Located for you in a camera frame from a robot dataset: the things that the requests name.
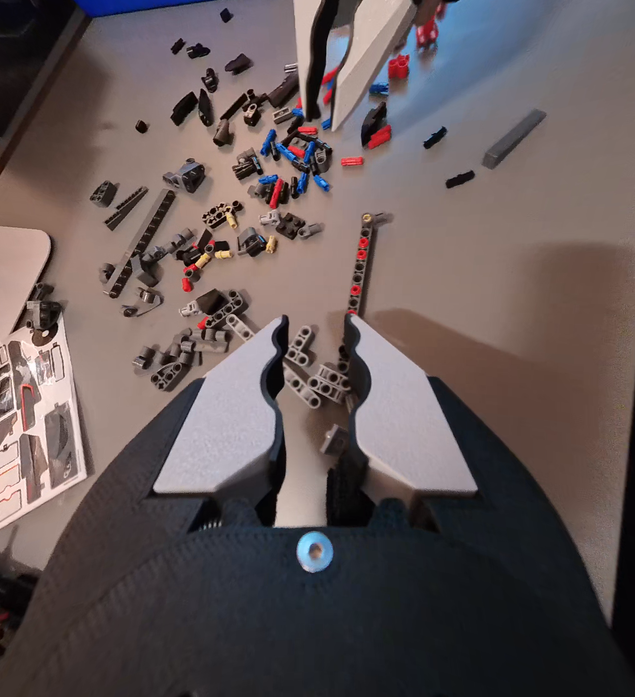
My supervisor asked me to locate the dark bulky object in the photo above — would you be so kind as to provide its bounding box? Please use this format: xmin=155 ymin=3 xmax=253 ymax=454
xmin=0 ymin=0 xmax=88 ymax=143

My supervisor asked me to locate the dark grey lego joint assembly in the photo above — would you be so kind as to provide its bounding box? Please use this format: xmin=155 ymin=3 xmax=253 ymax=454
xmin=26 ymin=283 xmax=63 ymax=333

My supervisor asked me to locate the pile of lego pieces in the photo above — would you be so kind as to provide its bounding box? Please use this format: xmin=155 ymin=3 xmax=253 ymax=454
xmin=90 ymin=7 xmax=441 ymax=455

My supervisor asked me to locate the white sticker sheet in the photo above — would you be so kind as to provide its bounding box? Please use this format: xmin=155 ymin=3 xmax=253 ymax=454
xmin=0 ymin=316 xmax=87 ymax=546

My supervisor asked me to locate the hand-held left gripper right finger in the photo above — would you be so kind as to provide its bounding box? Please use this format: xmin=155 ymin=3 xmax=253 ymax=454
xmin=344 ymin=314 xmax=480 ymax=499

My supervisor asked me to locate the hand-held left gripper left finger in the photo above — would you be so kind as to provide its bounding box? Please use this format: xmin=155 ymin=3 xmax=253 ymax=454
xmin=153 ymin=315 xmax=290 ymax=499

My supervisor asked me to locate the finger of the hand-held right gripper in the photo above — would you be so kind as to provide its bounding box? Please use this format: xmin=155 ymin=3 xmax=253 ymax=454
xmin=330 ymin=0 xmax=421 ymax=133
xmin=294 ymin=0 xmax=352 ymax=122

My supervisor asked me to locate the blue box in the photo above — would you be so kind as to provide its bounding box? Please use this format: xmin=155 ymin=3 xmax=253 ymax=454
xmin=75 ymin=0 xmax=296 ymax=16

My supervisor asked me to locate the black lego beam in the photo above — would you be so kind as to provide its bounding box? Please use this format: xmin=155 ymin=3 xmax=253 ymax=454
xmin=344 ymin=211 xmax=393 ymax=319

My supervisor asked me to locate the dark grey rectangular bar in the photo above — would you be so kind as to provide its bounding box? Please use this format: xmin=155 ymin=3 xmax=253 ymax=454
xmin=482 ymin=109 xmax=547 ymax=171

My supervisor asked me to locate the white rounded base plate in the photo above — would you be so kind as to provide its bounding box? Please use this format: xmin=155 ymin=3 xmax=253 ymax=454
xmin=0 ymin=223 xmax=52 ymax=360

